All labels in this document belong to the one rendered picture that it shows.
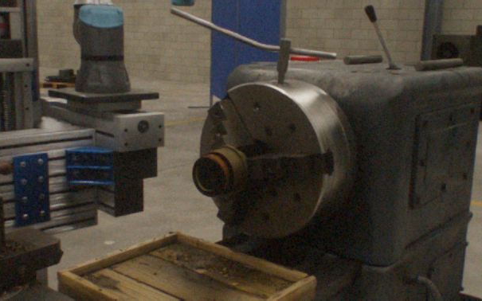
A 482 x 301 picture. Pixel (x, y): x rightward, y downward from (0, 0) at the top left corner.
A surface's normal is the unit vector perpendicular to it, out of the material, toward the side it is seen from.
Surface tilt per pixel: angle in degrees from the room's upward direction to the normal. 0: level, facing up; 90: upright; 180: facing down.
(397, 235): 89
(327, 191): 103
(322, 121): 53
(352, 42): 90
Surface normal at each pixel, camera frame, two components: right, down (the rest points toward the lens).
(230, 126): 0.62, -0.49
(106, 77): 0.30, -0.11
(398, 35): -0.63, 0.14
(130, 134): 0.68, 0.16
